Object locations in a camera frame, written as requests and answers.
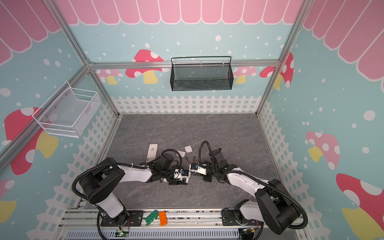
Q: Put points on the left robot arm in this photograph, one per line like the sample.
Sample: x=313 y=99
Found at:
x=96 y=185

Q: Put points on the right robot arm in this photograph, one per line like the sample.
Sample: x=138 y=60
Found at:
x=274 y=206

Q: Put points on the white remote control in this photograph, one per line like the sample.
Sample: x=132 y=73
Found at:
x=184 y=180
x=152 y=152

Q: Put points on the green toy brick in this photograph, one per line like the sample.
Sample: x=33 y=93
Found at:
x=151 y=217

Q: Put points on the orange toy brick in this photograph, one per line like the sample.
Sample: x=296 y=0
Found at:
x=163 y=218

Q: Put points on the small green circuit board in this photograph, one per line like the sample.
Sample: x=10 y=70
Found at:
x=122 y=234

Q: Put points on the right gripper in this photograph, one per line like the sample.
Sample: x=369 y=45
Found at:
x=207 y=176

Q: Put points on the white battery cover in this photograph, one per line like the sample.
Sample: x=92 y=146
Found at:
x=182 y=153
x=188 y=149

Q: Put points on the black mesh wall basket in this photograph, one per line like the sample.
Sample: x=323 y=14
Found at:
x=208 y=73

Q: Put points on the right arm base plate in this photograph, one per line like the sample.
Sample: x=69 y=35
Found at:
x=229 y=217

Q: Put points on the white wire wall basket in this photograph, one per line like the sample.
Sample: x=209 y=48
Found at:
x=69 y=112

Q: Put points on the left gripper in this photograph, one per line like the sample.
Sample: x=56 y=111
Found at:
x=175 y=182

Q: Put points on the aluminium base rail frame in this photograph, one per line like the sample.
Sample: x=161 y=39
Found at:
x=183 y=224

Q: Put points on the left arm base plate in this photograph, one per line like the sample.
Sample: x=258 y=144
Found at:
x=135 y=218

